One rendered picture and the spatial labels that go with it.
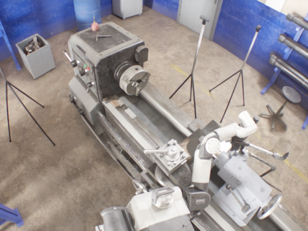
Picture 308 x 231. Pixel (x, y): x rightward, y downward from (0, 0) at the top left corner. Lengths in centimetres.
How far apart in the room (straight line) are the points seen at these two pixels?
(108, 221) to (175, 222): 29
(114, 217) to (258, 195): 90
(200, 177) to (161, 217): 27
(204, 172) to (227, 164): 37
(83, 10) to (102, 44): 271
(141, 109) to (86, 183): 109
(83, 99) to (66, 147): 89
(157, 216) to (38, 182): 199
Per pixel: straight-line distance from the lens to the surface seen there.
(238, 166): 139
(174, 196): 87
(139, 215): 91
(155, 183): 151
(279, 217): 184
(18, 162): 295
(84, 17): 453
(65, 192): 252
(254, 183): 140
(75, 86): 224
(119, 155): 212
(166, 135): 188
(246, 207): 143
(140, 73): 170
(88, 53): 178
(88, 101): 204
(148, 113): 200
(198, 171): 102
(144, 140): 169
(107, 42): 183
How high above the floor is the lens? 229
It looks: 52 degrees down
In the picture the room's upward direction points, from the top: 4 degrees clockwise
